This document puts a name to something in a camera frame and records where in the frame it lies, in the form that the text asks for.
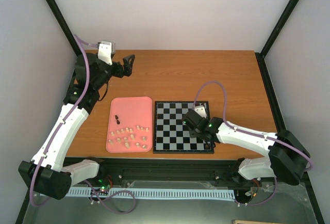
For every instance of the light blue slotted cable duct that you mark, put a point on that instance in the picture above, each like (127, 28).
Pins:
(156, 194)

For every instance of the black aluminium frame post left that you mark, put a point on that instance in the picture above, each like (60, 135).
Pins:
(63, 25)

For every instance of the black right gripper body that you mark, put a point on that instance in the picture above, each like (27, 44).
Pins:
(193, 134)

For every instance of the black white chessboard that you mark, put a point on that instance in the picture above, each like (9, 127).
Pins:
(171, 135)

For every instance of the black side frame rail right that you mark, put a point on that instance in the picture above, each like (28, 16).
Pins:
(273, 105)

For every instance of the pink plastic tray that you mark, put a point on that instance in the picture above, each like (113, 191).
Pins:
(136, 124)

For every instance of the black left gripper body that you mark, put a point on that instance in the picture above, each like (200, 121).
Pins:
(119, 72)

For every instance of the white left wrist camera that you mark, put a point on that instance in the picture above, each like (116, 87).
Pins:
(106, 51)

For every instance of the black aluminium frame post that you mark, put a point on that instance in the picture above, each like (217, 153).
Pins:
(63, 25)
(285, 15)

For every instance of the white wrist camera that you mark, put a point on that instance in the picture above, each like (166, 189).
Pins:
(202, 111)
(106, 51)

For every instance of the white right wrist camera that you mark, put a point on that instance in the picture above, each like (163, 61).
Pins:
(202, 111)

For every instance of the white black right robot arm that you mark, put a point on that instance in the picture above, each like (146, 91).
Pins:
(259, 142)

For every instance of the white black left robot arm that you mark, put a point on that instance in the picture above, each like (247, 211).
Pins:
(91, 74)

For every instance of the black aluminium frame post right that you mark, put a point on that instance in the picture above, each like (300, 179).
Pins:
(285, 15)

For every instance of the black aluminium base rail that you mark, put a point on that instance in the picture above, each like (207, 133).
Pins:
(119, 171)

